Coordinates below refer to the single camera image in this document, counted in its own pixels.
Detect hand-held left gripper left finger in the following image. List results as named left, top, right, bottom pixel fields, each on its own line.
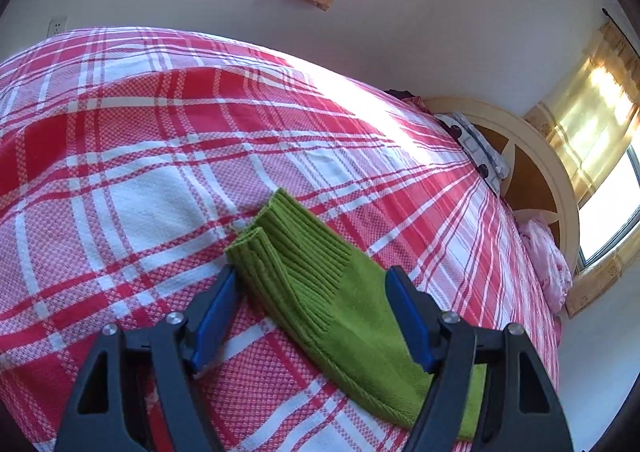
left=54, top=264, right=239, bottom=452

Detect cream round wooden headboard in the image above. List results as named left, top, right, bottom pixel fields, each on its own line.
left=422, top=98, right=581, bottom=277

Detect dark curtain rod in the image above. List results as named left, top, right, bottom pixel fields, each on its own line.
left=602, top=6, right=640, bottom=57

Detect grey patterned pillow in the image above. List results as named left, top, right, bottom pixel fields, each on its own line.
left=434, top=112, right=512, bottom=195

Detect green knitted sweater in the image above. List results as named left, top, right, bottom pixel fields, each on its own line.
left=225, top=188, right=489, bottom=443

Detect red plaid bed sheet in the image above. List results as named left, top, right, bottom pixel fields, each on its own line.
left=0, top=26, right=564, bottom=452

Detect bright window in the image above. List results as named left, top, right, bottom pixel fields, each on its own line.
left=577, top=132, right=640, bottom=277

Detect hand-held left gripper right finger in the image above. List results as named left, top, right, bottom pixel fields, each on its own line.
left=385, top=266, right=574, bottom=452

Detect pink crumpled blanket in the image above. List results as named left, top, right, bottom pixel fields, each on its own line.
left=517, top=218, right=574, bottom=313

